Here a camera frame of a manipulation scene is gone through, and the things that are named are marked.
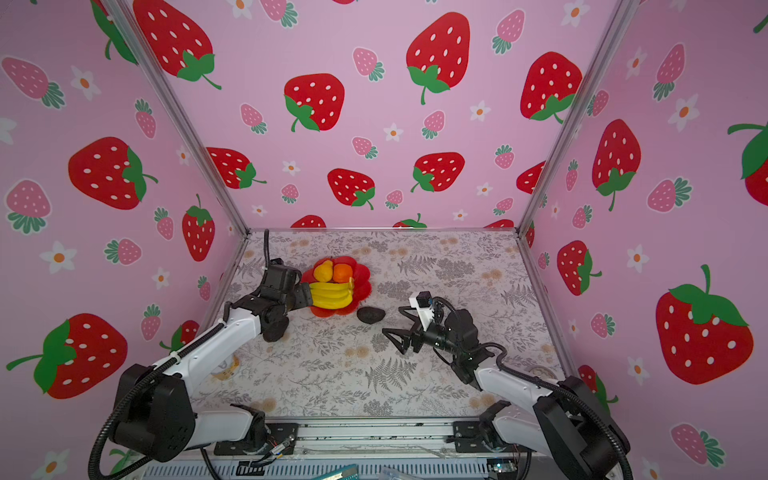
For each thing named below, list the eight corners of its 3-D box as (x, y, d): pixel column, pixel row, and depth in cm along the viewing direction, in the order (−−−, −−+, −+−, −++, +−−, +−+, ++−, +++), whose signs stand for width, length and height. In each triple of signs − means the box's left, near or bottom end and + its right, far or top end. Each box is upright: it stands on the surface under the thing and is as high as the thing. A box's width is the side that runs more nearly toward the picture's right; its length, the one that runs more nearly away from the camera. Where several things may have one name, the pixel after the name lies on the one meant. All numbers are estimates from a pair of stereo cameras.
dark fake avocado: (358, 324, 97) (356, 317, 93) (359, 313, 99) (357, 306, 96) (385, 324, 97) (384, 317, 93) (385, 313, 99) (385, 306, 96)
